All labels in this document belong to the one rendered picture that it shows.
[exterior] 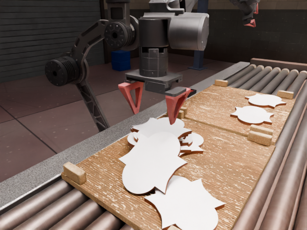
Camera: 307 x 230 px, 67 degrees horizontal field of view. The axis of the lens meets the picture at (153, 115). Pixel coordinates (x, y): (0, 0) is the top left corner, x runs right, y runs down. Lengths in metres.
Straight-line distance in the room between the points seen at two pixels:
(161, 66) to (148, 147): 0.17
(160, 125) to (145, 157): 0.13
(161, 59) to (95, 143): 0.35
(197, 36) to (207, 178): 0.29
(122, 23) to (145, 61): 0.90
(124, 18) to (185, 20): 0.93
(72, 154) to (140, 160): 0.23
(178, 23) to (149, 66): 0.09
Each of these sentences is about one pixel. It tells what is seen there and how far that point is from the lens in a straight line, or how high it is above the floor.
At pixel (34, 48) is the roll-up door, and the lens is 5.33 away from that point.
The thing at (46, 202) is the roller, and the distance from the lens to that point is 0.55.
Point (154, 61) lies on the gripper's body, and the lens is 0.45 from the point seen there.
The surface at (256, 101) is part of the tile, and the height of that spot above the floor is 0.95.
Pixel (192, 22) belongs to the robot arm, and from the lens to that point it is 0.42.
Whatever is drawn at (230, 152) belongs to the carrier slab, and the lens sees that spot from 0.63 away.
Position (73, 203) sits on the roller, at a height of 0.91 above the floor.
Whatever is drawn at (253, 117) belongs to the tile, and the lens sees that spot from 0.81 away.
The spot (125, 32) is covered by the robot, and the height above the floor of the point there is 1.15.
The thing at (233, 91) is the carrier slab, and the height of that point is 0.94.
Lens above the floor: 1.26
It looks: 24 degrees down
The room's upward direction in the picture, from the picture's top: straight up
